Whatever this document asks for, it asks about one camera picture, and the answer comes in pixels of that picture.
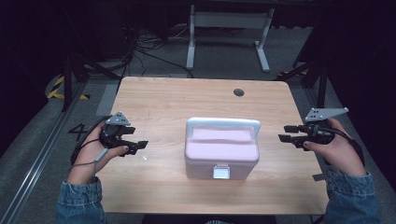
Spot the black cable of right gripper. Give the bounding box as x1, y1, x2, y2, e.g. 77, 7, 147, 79
316, 124, 366, 167

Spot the bundle of black floor cables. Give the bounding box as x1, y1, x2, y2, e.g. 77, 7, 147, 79
122, 24, 195, 79

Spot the person's left hand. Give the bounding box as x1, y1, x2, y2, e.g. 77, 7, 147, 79
66, 125, 130, 185

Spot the aluminium floor rail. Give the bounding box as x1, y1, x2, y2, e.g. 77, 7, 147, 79
0, 82, 90, 224

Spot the pink white storage box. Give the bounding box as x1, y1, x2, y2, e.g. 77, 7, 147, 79
183, 116, 262, 181

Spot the black tripod stand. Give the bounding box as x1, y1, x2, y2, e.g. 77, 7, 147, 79
61, 50, 123, 113
276, 57, 332, 109

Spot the white metal table frame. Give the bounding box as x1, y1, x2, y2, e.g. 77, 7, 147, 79
185, 3, 276, 74

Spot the grey thin cable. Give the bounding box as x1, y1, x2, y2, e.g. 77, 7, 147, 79
70, 147, 109, 183

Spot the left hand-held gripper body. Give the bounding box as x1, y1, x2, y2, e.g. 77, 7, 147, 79
100, 111, 132, 149

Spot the person's right hand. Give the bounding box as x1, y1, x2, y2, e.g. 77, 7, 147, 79
303, 118, 368, 177

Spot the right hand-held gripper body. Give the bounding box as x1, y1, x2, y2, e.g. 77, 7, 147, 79
294, 106, 349, 149

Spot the small grey tape piece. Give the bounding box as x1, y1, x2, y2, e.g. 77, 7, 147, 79
311, 172, 328, 183

